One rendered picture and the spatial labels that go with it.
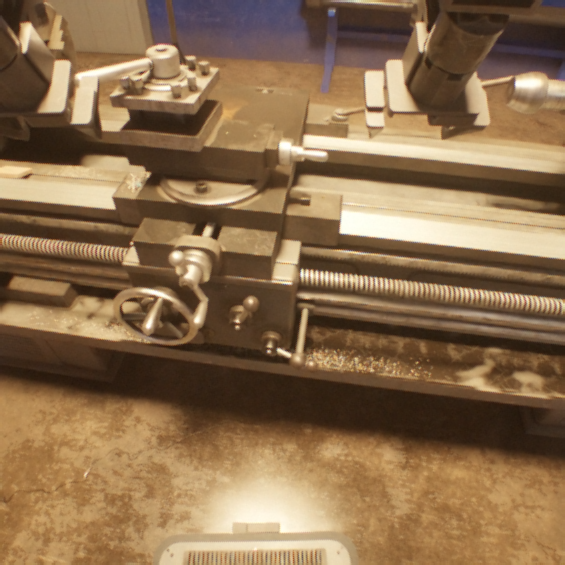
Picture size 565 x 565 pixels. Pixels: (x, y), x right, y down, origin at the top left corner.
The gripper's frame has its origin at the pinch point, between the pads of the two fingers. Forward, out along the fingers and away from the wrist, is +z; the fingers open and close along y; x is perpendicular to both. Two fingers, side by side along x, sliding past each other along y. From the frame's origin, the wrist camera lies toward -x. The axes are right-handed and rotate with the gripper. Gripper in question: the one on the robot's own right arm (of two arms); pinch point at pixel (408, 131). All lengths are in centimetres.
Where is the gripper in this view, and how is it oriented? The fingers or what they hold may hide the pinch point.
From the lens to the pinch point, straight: 59.6
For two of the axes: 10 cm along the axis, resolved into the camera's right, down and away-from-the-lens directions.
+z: -0.2, 2.0, 9.8
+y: -10.0, 0.1, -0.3
